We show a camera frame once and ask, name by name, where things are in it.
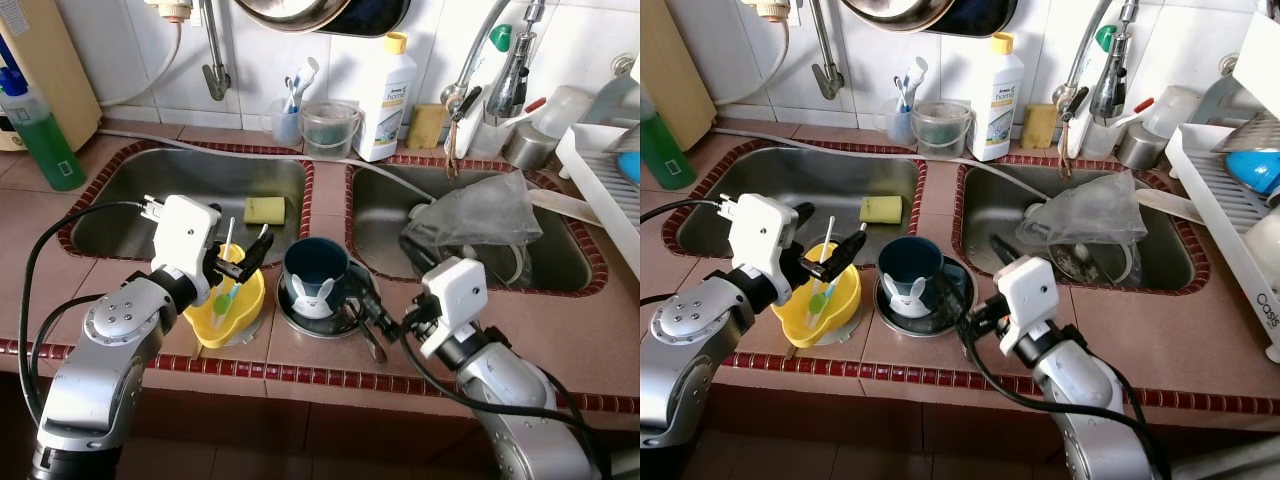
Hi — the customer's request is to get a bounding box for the hanging steel wok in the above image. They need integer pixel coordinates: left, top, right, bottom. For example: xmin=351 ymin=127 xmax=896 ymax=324
xmin=840 ymin=0 xmax=956 ymax=34
xmin=232 ymin=0 xmax=353 ymax=34

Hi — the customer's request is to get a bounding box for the clear plastic bag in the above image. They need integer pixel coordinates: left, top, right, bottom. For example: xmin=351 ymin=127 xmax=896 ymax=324
xmin=1017 ymin=170 xmax=1149 ymax=251
xmin=402 ymin=170 xmax=544 ymax=249

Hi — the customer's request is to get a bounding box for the hanging black pan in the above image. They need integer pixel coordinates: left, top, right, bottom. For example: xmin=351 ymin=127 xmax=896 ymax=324
xmin=935 ymin=0 xmax=1019 ymax=39
xmin=325 ymin=0 xmax=412 ymax=39

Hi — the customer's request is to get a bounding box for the white bowl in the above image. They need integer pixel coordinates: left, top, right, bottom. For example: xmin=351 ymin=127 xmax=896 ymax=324
xmin=1238 ymin=205 xmax=1280 ymax=293

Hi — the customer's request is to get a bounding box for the dark yellow sponge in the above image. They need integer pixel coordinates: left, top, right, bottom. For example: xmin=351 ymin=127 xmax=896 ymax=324
xmin=1020 ymin=103 xmax=1059 ymax=151
xmin=405 ymin=103 xmax=448 ymax=151

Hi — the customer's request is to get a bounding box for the clear plastic bucket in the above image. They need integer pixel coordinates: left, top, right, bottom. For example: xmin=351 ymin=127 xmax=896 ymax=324
xmin=298 ymin=98 xmax=363 ymax=159
xmin=910 ymin=100 xmax=973 ymax=158

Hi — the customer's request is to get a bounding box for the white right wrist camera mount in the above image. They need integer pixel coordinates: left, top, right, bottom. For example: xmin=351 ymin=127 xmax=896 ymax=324
xmin=995 ymin=256 xmax=1061 ymax=356
xmin=418 ymin=258 xmax=489 ymax=359

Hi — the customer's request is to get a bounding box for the dark blue bunny cup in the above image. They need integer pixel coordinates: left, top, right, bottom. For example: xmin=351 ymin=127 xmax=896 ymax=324
xmin=283 ymin=237 xmax=351 ymax=319
xmin=878 ymin=236 xmax=946 ymax=319

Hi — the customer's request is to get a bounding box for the white bottle green cap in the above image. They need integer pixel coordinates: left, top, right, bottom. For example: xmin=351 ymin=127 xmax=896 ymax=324
xmin=462 ymin=22 xmax=526 ymax=156
xmin=1075 ymin=22 xmax=1126 ymax=156

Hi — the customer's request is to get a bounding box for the white detergent bottle yellow cap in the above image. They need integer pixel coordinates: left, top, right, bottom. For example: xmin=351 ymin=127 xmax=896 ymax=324
xmin=968 ymin=32 xmax=1026 ymax=163
xmin=355 ymin=32 xmax=419 ymax=163

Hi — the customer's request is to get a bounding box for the steel cup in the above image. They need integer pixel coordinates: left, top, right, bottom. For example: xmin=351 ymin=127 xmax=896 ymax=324
xmin=502 ymin=120 xmax=561 ymax=171
xmin=1115 ymin=122 xmax=1171 ymax=171

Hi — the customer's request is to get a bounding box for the round glass lid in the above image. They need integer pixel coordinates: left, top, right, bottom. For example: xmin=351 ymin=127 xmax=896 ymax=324
xmin=440 ymin=235 xmax=529 ymax=288
xmin=1045 ymin=235 xmax=1136 ymax=288

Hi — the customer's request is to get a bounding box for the white plastic dish rack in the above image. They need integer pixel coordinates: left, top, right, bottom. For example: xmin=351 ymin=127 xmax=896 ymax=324
xmin=1165 ymin=10 xmax=1280 ymax=363
xmin=555 ymin=60 xmax=641 ymax=281

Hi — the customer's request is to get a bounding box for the translucent plastic container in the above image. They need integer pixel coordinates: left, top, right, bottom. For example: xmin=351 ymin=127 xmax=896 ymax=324
xmin=1140 ymin=85 xmax=1201 ymax=139
xmin=540 ymin=85 xmax=599 ymax=136

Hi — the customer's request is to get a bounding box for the brown string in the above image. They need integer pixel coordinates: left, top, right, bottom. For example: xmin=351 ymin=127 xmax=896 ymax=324
xmin=1058 ymin=110 xmax=1076 ymax=181
xmin=445 ymin=110 xmax=466 ymax=183

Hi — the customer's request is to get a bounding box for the green dish soap bottle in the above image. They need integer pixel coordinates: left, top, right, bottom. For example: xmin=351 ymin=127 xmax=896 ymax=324
xmin=0 ymin=65 xmax=87 ymax=193
xmin=640 ymin=85 xmax=698 ymax=191

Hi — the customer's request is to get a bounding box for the chrome sink faucet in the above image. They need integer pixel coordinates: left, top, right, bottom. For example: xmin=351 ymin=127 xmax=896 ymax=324
xmin=1052 ymin=0 xmax=1141 ymax=126
xmin=440 ymin=0 xmax=546 ymax=126

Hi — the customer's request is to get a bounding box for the steel fork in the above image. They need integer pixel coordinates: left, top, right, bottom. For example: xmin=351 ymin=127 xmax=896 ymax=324
xmin=352 ymin=302 xmax=389 ymax=363

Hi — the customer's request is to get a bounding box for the yellow plastic bowl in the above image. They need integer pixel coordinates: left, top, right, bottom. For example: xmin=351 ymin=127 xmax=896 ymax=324
xmin=770 ymin=265 xmax=863 ymax=349
xmin=183 ymin=262 xmax=267 ymax=350

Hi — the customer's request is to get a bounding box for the beige plastic handle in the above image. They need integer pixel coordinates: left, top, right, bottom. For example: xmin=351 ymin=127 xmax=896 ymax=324
xmin=1135 ymin=187 xmax=1206 ymax=226
xmin=525 ymin=188 xmax=581 ymax=226

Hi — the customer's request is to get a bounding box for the beige water filter appliance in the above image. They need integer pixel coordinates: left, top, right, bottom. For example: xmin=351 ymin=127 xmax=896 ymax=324
xmin=0 ymin=0 xmax=103 ymax=153
xmin=640 ymin=0 xmax=719 ymax=153

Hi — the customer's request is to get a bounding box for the chrome wall tap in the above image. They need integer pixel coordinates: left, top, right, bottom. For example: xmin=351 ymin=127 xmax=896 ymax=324
xmin=200 ymin=0 xmax=233 ymax=102
xmin=808 ymin=0 xmax=846 ymax=101

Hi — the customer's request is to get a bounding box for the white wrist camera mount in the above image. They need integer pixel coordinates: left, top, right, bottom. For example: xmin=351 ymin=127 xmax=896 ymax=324
xmin=150 ymin=195 xmax=223 ymax=281
xmin=418 ymin=258 xmax=489 ymax=359
xmin=995 ymin=256 xmax=1061 ymax=356
xmin=728 ymin=193 xmax=799 ymax=279

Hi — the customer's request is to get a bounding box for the round steel plate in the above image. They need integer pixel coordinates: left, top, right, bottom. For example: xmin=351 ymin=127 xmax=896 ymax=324
xmin=275 ymin=262 xmax=381 ymax=339
xmin=872 ymin=262 xmax=976 ymax=336

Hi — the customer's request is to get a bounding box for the white curved hose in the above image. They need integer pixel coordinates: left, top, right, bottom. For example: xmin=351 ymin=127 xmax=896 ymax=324
xmin=98 ymin=0 xmax=193 ymax=108
xmin=712 ymin=0 xmax=801 ymax=108

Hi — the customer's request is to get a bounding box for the steel sink basin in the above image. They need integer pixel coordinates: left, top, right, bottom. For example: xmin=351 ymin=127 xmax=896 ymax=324
xmin=58 ymin=140 xmax=316 ymax=263
xmin=350 ymin=163 xmax=601 ymax=293
xmin=955 ymin=160 xmax=1211 ymax=296
xmin=665 ymin=140 xmax=931 ymax=263

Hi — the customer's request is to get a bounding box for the steel tray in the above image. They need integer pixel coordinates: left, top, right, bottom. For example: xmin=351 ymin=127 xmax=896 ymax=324
xmin=1212 ymin=108 xmax=1280 ymax=156

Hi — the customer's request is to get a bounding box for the thin white hose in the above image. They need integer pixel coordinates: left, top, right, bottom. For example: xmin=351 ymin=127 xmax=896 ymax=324
xmin=712 ymin=126 xmax=1051 ymax=201
xmin=98 ymin=126 xmax=438 ymax=204

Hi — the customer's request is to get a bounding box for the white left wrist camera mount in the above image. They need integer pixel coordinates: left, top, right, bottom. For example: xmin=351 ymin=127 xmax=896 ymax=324
xmin=728 ymin=193 xmax=799 ymax=279
xmin=150 ymin=195 xmax=223 ymax=281

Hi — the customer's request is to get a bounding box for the clear toothbrush cup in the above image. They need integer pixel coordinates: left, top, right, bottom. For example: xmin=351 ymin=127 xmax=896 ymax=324
xmin=272 ymin=95 xmax=306 ymax=148
xmin=885 ymin=97 xmax=916 ymax=146

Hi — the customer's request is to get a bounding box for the pale yellow sponge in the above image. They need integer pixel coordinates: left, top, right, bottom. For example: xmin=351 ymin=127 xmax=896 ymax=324
xmin=858 ymin=195 xmax=904 ymax=224
xmin=244 ymin=196 xmax=288 ymax=225

